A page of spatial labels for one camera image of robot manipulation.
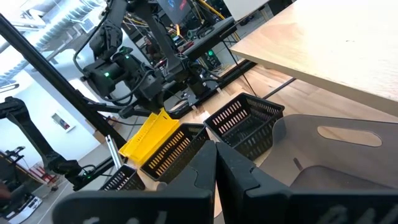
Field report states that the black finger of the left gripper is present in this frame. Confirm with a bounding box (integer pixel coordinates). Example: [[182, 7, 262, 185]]
[[156, 98, 167, 115], [146, 99, 157, 116]]

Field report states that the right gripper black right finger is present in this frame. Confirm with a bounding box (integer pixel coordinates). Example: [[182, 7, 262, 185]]
[[216, 142, 398, 224]]

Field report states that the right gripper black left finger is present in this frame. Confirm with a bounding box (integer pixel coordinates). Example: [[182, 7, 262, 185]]
[[52, 140, 218, 224]]

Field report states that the yellow slotted plastic basket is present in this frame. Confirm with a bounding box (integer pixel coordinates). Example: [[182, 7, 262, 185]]
[[119, 108, 180, 166]]

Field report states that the black slotted plastic basket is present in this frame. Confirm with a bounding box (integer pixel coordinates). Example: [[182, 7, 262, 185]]
[[203, 92, 285, 161], [140, 123, 211, 184], [99, 164, 146, 191]]

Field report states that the grey translucent plastic basket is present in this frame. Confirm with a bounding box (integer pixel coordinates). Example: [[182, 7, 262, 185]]
[[259, 113, 398, 191]]

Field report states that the silver aluminium bar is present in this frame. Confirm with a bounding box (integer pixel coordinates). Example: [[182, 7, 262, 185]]
[[104, 134, 124, 170]]

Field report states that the dark desk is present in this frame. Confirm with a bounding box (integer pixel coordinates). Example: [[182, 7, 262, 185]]
[[183, 17, 237, 62]]

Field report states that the computer monitor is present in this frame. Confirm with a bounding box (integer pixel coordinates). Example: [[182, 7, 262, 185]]
[[155, 0, 192, 24]]

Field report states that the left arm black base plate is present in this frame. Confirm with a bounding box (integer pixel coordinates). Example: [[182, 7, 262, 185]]
[[163, 79, 224, 121]]

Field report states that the framed wall sign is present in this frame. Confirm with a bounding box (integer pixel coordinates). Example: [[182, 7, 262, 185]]
[[51, 111, 76, 133]]

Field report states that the black aluminium rig frame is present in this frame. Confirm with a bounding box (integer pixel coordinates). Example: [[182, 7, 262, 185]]
[[0, 14, 150, 191]]

